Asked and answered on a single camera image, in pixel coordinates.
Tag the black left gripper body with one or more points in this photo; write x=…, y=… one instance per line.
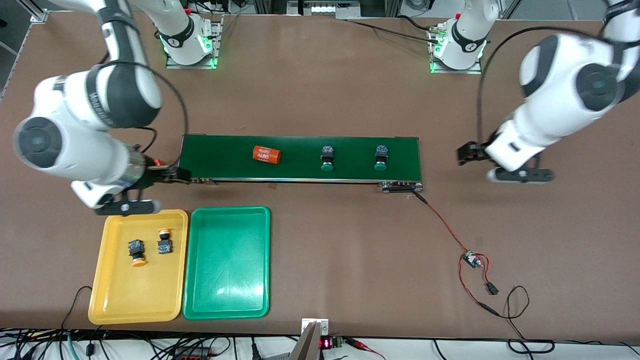
x=475, y=152

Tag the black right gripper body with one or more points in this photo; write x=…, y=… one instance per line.
x=154, y=174

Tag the yellow mushroom push button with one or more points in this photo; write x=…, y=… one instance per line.
x=134, y=246
x=164, y=246

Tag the green mushroom push button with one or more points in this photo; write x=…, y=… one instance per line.
x=381, y=150
x=327, y=150

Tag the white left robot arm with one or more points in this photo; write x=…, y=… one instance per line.
x=550, y=115

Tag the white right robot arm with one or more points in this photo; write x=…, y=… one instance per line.
x=65, y=145

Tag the green conveyor belt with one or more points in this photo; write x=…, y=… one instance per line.
x=220, y=155

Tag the small black controller board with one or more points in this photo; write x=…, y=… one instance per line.
x=470, y=259

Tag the green plastic tray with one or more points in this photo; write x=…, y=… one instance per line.
x=225, y=270

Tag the yellow plastic tray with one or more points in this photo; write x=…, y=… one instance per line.
x=130, y=290

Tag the white lit panel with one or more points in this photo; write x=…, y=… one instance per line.
x=320, y=7

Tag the red clip lead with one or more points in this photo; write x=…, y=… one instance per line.
x=360, y=344

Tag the red digit display module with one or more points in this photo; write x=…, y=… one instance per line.
x=326, y=343

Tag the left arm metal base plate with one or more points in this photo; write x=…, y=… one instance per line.
x=475, y=71

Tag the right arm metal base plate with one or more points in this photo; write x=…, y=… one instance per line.
x=217, y=40

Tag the aluminium frame profile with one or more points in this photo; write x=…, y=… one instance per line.
x=39, y=16

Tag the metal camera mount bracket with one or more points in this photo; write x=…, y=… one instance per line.
x=310, y=345

